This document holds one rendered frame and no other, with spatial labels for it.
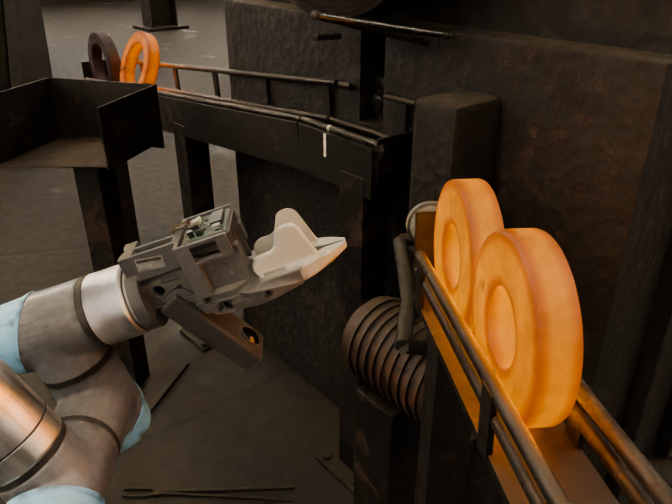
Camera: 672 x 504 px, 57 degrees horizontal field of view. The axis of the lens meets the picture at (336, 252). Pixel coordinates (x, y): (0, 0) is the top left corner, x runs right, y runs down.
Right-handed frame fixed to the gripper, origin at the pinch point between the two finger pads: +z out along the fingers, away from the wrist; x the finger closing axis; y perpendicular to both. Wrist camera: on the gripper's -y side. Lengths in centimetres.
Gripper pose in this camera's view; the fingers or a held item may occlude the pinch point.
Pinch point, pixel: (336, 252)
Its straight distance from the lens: 62.2
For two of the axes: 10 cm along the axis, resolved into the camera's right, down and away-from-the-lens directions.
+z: 9.5, -3.1, -0.7
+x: -0.8, -4.5, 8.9
